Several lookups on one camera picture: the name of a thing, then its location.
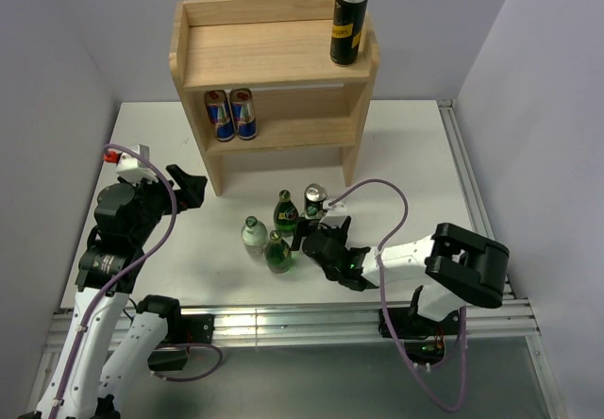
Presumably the black can on table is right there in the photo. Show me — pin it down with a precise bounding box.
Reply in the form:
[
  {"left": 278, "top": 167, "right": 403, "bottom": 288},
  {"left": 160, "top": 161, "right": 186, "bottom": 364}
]
[{"left": 304, "top": 183, "right": 327, "bottom": 219}]

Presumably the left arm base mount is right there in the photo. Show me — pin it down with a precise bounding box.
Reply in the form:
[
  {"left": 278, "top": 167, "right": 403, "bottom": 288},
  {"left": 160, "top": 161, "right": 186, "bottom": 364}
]
[{"left": 147, "top": 313, "right": 215, "bottom": 373}]

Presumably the green bottle front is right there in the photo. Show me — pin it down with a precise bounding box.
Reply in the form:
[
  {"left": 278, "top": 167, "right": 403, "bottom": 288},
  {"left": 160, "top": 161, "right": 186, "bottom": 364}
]
[{"left": 265, "top": 230, "right": 294, "bottom": 274}]

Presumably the clear glass bottle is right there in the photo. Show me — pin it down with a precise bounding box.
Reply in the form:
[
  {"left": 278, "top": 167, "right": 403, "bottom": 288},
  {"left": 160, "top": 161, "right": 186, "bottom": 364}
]
[
  {"left": 310, "top": 213, "right": 331, "bottom": 230},
  {"left": 242, "top": 215, "right": 268, "bottom": 257}
]

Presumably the left Red Bull can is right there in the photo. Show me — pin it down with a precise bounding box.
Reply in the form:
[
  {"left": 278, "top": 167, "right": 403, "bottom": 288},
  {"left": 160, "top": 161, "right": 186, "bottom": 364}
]
[{"left": 204, "top": 90, "right": 235, "bottom": 142}]

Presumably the green bottle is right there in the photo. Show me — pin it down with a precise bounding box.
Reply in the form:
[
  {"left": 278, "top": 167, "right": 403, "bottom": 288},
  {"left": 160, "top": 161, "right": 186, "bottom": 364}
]
[
  {"left": 265, "top": 230, "right": 294, "bottom": 274},
  {"left": 273, "top": 190, "right": 299, "bottom": 238}
]

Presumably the aluminium side rail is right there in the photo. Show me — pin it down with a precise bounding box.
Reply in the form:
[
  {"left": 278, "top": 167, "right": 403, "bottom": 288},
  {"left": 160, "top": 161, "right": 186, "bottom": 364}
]
[{"left": 437, "top": 100, "right": 495, "bottom": 239}]

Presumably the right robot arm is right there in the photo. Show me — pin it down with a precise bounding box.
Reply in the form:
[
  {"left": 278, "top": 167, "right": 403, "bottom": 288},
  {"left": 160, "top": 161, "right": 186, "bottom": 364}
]
[{"left": 292, "top": 215, "right": 510, "bottom": 334}]

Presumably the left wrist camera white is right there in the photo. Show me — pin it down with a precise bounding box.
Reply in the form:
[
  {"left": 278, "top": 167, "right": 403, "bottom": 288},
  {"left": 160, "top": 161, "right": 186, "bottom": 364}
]
[{"left": 103, "top": 149, "right": 157, "bottom": 185}]

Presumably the red bull can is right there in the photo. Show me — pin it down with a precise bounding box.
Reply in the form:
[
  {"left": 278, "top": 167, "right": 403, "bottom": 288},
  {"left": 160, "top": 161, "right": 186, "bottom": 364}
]
[
  {"left": 204, "top": 90, "right": 235, "bottom": 142},
  {"left": 229, "top": 89, "right": 257, "bottom": 141}
]

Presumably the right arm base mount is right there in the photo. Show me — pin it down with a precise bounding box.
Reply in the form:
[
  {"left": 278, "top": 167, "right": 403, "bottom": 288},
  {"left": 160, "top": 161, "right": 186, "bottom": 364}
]
[{"left": 388, "top": 307, "right": 461, "bottom": 367}]

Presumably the aluminium front rail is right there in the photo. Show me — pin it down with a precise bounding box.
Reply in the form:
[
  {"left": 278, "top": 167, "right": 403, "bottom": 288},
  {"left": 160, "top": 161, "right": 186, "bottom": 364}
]
[{"left": 46, "top": 301, "right": 542, "bottom": 349}]

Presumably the wooden two-tier shelf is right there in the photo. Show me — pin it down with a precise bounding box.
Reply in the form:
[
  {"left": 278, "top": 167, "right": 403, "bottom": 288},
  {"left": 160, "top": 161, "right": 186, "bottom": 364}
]
[{"left": 169, "top": 0, "right": 380, "bottom": 195}]

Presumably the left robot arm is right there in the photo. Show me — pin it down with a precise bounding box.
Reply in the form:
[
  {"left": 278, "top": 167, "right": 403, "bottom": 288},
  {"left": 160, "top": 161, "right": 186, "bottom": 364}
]
[{"left": 29, "top": 164, "right": 208, "bottom": 418}]

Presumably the black yellow Schweppes can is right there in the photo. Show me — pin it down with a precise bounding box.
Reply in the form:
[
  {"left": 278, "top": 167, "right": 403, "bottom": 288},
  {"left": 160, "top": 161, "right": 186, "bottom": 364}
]
[{"left": 330, "top": 0, "right": 368, "bottom": 66}]

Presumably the right Red Bull can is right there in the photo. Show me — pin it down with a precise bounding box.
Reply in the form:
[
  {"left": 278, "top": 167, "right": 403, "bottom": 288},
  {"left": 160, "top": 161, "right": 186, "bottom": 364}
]
[{"left": 229, "top": 89, "right": 257, "bottom": 141}]

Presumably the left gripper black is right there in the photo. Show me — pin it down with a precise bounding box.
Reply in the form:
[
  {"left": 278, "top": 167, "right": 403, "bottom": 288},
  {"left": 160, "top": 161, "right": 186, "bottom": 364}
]
[{"left": 125, "top": 163, "right": 207, "bottom": 243}]

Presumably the green bottle rear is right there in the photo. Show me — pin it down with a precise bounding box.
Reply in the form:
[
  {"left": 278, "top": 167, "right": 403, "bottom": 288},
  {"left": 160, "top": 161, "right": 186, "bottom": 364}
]
[{"left": 273, "top": 190, "right": 299, "bottom": 238}]

